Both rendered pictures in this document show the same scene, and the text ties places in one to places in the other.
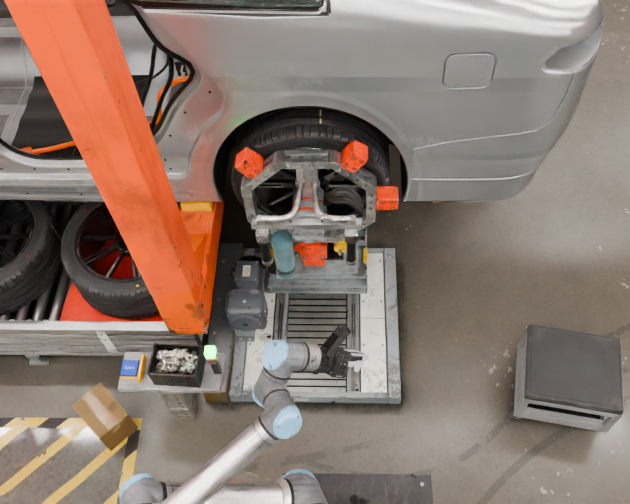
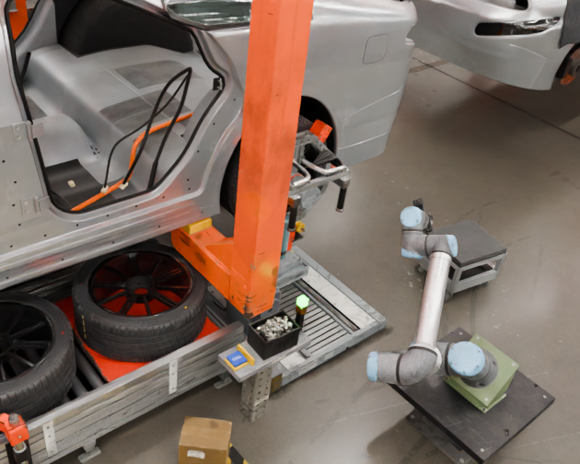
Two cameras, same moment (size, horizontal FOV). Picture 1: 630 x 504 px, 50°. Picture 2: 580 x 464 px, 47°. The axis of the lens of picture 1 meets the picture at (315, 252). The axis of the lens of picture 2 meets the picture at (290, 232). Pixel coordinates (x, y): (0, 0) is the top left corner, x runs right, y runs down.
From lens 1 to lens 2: 2.36 m
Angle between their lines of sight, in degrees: 39
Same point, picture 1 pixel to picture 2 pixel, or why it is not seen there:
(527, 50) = (400, 29)
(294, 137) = not seen: hidden behind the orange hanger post
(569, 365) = (464, 240)
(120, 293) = (178, 318)
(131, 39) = (52, 133)
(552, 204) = (353, 191)
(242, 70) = not seen: hidden behind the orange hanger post
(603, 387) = (488, 242)
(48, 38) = not seen: outside the picture
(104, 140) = (289, 83)
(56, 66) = (290, 16)
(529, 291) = (388, 238)
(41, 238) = (62, 317)
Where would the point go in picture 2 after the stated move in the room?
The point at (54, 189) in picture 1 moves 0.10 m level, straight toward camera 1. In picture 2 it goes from (91, 243) to (112, 249)
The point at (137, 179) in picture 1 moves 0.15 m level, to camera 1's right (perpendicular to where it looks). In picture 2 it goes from (294, 121) to (319, 110)
